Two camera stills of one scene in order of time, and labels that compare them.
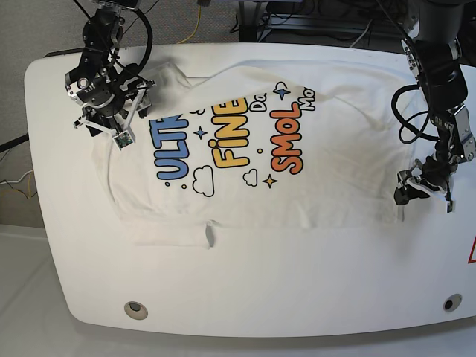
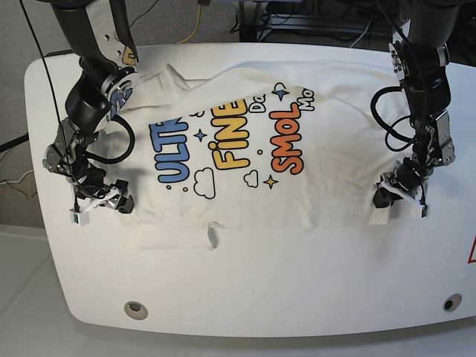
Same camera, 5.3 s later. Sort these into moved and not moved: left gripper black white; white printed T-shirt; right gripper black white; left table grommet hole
Moved: right gripper black white; left gripper black white
Not moved: white printed T-shirt; left table grommet hole
